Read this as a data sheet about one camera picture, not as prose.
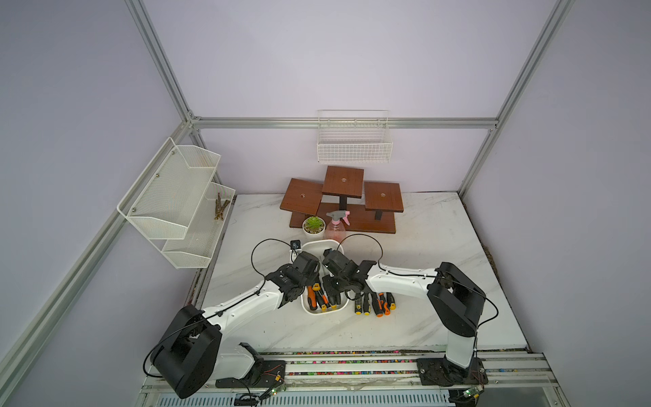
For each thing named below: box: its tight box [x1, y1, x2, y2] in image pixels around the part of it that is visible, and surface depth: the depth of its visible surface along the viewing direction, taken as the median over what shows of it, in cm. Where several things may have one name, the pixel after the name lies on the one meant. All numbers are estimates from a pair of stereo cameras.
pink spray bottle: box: [325, 210, 351, 242], surface depth 97 cm
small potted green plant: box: [301, 215, 327, 240], surface depth 100 cm
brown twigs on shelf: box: [213, 192, 231, 221], surface depth 100 cm
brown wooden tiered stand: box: [279, 166, 404, 235], surface depth 101 cm
